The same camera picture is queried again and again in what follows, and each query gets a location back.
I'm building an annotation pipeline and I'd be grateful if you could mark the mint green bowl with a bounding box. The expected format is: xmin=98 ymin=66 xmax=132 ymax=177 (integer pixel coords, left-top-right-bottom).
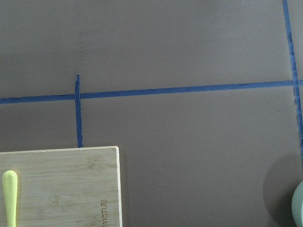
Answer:
xmin=292 ymin=182 xmax=303 ymax=227

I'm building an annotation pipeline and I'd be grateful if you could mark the bamboo cutting board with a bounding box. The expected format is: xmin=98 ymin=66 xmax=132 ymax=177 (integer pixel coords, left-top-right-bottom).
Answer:
xmin=0 ymin=146 xmax=123 ymax=227

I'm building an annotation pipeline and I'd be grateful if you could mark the yellow plastic knife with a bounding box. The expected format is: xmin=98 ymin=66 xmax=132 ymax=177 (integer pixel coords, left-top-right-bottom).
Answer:
xmin=2 ymin=170 xmax=18 ymax=227

